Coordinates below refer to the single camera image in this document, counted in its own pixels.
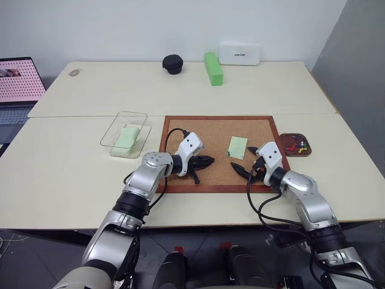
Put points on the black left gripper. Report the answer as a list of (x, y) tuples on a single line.
[(194, 165)]

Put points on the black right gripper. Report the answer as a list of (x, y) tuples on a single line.
[(258, 170)]

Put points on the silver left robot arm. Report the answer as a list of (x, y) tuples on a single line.
[(141, 177)]

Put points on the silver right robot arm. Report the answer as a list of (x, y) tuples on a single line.
[(312, 198)]

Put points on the light green sticky note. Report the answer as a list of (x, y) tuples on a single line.
[(237, 147)]

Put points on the brown wooden tray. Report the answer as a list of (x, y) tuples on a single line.
[(287, 139)]

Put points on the green sticky note pad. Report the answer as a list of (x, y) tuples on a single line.
[(126, 140)]

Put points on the clear plastic box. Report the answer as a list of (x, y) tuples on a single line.
[(126, 120)]

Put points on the long green box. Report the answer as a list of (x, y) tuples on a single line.
[(214, 70)]

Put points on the white rectangular box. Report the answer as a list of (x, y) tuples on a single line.
[(239, 53)]

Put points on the wood-framed cork board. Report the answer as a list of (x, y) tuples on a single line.
[(216, 129)]

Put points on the red pushpin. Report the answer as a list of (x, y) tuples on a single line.
[(290, 148)]

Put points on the small red tag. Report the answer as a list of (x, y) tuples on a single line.
[(179, 249)]

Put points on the dark rounded shape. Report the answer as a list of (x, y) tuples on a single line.
[(245, 268), (170, 271)]

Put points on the black round zipper case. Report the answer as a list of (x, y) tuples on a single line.
[(173, 64)]

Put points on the open laptop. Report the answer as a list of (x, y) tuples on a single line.
[(18, 81)]

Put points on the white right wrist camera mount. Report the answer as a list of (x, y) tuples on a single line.
[(270, 156)]

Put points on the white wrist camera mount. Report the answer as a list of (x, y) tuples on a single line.
[(270, 156), (189, 146)]

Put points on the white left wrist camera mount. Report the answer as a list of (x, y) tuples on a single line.
[(189, 146)]

